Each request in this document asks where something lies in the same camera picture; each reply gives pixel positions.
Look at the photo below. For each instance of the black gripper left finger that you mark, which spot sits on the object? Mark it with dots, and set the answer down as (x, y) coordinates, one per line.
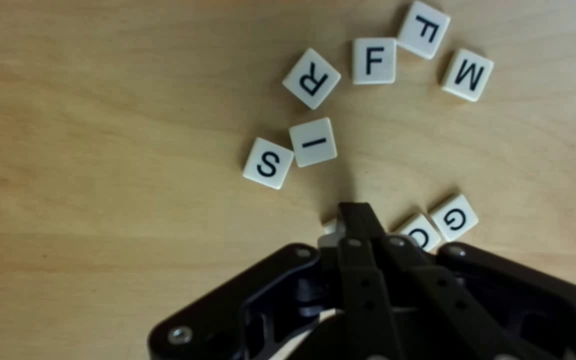
(368, 326)

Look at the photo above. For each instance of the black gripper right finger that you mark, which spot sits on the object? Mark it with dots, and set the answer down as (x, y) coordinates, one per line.
(458, 326)

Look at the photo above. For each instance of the letter tile C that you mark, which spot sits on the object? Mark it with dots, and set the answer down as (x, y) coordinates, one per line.
(421, 230)

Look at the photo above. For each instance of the letter tile G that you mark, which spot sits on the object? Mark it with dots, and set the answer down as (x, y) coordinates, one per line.
(454, 217)

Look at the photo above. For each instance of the letter tile E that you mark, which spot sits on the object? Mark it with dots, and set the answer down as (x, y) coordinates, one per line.
(333, 233)

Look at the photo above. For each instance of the letter tile I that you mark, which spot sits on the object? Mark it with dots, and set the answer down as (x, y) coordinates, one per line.
(312, 142)

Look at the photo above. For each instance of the letter tile S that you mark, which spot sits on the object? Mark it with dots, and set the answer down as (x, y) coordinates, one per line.
(268, 165)

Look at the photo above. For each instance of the letter tile M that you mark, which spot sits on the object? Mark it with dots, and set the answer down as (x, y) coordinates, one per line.
(466, 75)

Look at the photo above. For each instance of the letter tile R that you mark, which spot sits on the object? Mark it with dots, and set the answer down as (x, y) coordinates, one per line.
(312, 79)

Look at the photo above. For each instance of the letter tile F lower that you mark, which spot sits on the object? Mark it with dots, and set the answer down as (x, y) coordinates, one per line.
(372, 60)

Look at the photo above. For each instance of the letter tile f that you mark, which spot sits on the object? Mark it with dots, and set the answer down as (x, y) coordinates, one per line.
(422, 29)
(372, 60)

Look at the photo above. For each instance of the letter tile F upper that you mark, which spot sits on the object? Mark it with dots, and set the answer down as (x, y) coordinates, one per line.
(422, 29)

